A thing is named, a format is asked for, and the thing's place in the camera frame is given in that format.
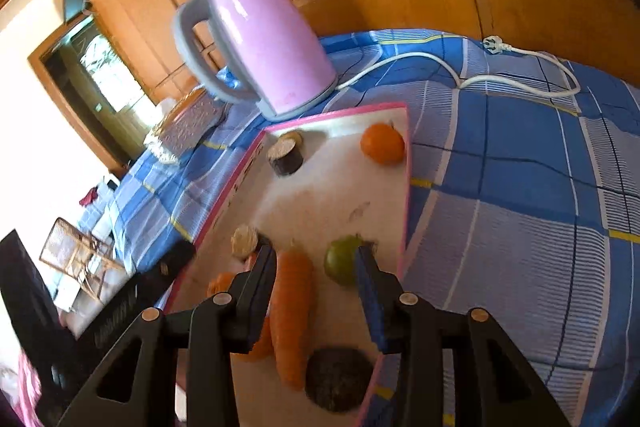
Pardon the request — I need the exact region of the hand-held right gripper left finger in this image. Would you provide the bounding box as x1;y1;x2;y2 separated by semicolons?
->
55;244;278;427

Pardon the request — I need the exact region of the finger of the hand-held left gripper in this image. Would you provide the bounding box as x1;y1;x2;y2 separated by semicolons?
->
159;239;197;278

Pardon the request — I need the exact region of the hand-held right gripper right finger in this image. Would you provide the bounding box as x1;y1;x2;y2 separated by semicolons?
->
354;244;573;427

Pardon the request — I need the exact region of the orange carrot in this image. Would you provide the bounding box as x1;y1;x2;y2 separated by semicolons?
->
270;243;317;392

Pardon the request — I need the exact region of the green lime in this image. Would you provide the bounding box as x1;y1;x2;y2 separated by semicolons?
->
323;234;366;286

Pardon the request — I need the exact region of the dark brown avocado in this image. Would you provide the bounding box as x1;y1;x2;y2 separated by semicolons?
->
305;346;375;414

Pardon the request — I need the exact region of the pink white box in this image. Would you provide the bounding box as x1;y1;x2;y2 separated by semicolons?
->
162;103;412;427

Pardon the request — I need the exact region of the wicker chair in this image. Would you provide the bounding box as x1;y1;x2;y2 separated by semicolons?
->
39;217;123;303

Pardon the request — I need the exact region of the pink cloth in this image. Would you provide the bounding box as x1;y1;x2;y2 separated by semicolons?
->
15;347;43;427

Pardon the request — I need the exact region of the silver patterned box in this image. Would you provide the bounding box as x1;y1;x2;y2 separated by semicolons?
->
144;88;227;165

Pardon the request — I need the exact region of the wooden framed glass door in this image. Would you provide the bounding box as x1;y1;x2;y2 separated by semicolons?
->
27;14;161;172

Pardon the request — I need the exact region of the blue plaid bed sheet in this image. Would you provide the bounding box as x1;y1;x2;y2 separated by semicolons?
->
82;28;640;427

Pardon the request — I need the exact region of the pink electric kettle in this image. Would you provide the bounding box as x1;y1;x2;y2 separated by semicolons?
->
172;0;338;122

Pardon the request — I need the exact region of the white power cable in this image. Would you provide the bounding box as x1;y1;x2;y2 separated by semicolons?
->
335;36;582;100

